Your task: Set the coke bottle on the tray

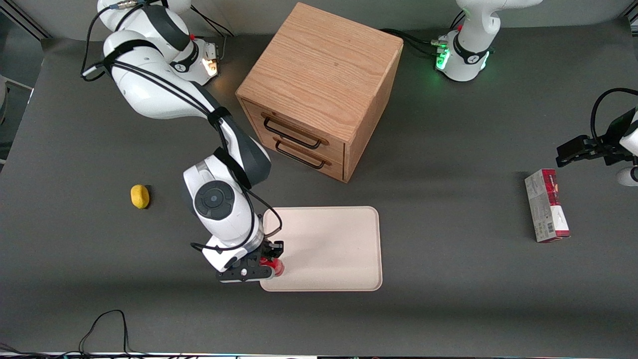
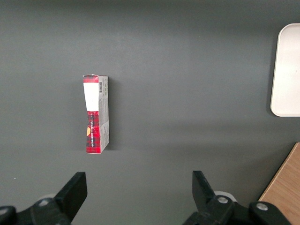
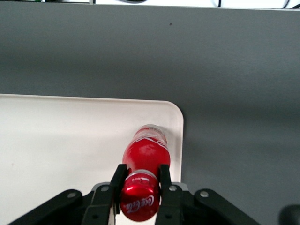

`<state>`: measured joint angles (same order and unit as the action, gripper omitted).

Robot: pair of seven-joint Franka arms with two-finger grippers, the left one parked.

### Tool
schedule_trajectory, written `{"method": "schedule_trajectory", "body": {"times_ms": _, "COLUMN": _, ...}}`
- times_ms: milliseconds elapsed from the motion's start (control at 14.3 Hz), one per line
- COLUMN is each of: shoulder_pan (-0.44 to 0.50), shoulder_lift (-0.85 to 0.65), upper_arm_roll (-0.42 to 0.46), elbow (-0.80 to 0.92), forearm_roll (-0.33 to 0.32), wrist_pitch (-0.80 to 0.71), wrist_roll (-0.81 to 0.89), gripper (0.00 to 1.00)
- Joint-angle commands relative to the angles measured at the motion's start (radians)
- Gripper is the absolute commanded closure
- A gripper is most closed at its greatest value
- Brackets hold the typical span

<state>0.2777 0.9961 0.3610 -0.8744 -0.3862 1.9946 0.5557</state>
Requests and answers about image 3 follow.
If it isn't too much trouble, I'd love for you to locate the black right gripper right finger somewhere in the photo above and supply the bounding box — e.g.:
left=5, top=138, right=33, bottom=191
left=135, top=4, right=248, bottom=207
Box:
left=154, top=164, right=260, bottom=225

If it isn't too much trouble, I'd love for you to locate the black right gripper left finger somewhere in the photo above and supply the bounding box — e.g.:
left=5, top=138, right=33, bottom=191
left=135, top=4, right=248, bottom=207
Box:
left=7, top=164, right=128, bottom=225

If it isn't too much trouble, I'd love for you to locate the red coke bottle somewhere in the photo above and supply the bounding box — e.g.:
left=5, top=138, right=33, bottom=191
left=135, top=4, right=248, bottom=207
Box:
left=120, top=124, right=170, bottom=222

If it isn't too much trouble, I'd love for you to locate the cream rectangular tray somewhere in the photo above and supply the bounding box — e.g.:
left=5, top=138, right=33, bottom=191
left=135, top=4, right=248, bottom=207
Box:
left=0, top=93, right=184, bottom=225

